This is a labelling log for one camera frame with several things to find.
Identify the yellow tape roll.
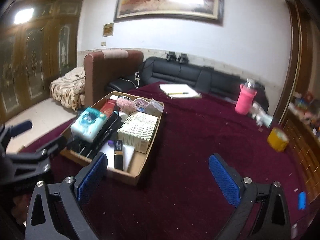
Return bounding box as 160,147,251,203
267,127,290,152

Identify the blue small lighter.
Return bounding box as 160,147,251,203
298,191,306,210

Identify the teal tissue pack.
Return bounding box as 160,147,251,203
71,107,108,142

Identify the black leather sofa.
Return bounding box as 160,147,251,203
106,56,270,111

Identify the wooden shelf cabinet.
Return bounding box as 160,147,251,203
274,0,319,204

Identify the black marker yellow cap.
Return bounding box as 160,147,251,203
80,117,117,158

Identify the teal white packet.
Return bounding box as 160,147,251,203
249,102,273,128

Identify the red foil tea pouch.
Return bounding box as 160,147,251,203
100,99,116,118

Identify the white green medicine box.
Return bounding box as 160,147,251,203
117,112,158,154

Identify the pink fluffy hair tie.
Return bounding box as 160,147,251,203
116,97,139,113

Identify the white notepad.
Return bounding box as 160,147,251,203
159,84,201,99

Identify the white bottle orange cap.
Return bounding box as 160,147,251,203
119,111,129,123

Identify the cardboard box tray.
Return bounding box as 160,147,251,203
61,91,162,185

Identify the pink knitted bottle holder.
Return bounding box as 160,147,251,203
235,79,257,115

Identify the black teal capped marker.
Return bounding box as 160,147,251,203
110,111,119,122

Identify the white charging cable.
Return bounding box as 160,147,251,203
120,71,143,90

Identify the brown red armchair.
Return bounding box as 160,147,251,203
84,49,144,107

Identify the yellow black pen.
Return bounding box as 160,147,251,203
168,92,189,96

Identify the black foil snack bag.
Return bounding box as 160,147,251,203
66,135,87,153

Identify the wooden glass door wardrobe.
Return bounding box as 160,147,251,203
1,0,83,123

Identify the black device on sofa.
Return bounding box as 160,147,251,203
177,53,189,64
165,51,177,62

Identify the gold wall plaque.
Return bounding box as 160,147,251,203
103,23,114,37

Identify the cartoon clear plastic case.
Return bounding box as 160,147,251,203
133,98,149,112

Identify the small pink white box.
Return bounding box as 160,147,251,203
144,99,164,117

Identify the patterned beige blanket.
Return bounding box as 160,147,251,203
49,67,85,111

